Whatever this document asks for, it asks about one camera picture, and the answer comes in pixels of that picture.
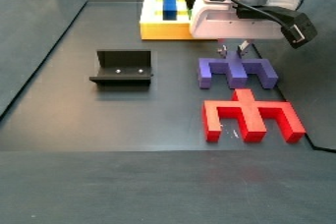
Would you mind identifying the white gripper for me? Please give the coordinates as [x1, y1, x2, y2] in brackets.
[190, 0, 299, 57]

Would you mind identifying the purple comb-shaped block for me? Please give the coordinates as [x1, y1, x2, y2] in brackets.
[199, 52, 279, 89]

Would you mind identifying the yellow slotted board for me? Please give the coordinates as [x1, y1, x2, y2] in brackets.
[139, 0, 196, 41]

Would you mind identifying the red comb-shaped block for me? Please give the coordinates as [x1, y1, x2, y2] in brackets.
[203, 88, 306, 143]

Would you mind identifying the blue rectangular bar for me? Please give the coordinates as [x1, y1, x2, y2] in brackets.
[163, 0, 178, 21]

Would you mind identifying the black angle bracket fixture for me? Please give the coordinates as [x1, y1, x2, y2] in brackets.
[90, 49, 152, 85]

